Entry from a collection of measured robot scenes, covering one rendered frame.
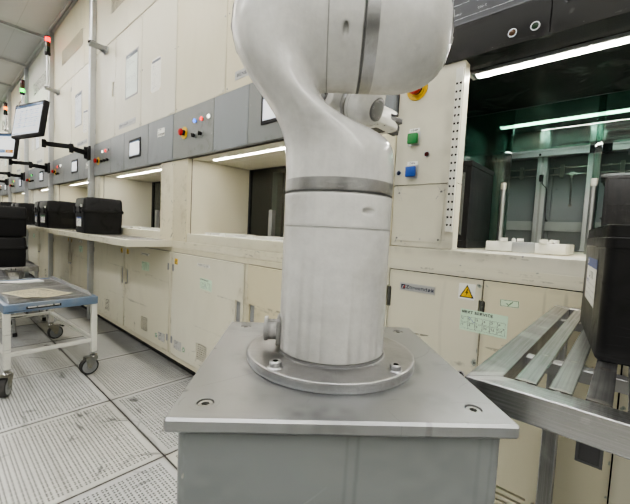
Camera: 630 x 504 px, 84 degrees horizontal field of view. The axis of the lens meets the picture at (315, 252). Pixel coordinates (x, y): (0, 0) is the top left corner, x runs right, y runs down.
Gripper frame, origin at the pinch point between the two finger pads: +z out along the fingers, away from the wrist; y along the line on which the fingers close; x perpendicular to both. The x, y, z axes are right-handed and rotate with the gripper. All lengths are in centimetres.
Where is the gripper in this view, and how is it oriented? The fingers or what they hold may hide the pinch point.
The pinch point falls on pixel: (392, 128)
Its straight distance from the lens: 106.3
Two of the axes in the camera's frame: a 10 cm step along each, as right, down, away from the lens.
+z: 6.7, -0.1, 7.4
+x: 0.5, -10.0, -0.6
